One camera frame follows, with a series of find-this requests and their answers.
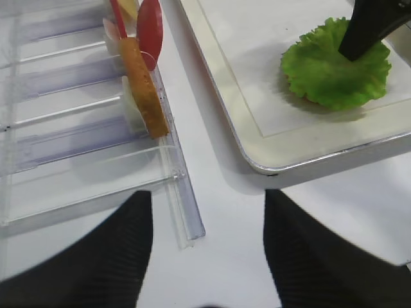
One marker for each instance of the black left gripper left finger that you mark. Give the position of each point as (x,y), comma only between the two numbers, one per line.
(105,268)

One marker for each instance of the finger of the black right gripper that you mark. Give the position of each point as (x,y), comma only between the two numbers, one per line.
(370,23)

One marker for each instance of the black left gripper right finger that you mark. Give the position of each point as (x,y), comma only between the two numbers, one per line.
(312,266)

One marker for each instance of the green lettuce leaf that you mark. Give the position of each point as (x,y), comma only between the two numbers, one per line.
(316,71)

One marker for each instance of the bread slice in rack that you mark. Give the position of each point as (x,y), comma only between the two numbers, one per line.
(142,88)

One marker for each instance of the pale pink meat slice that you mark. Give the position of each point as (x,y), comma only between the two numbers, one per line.
(111,30)

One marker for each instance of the yellow cheese slice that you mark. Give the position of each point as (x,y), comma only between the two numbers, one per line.
(129,9)

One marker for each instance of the thin red tomato slice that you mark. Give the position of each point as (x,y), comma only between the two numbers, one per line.
(119,19)

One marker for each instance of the white rectangular tray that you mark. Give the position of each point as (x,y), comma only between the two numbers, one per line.
(242,43)

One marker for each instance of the clear acrylic slotted rack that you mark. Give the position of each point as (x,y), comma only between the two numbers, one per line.
(73,142)

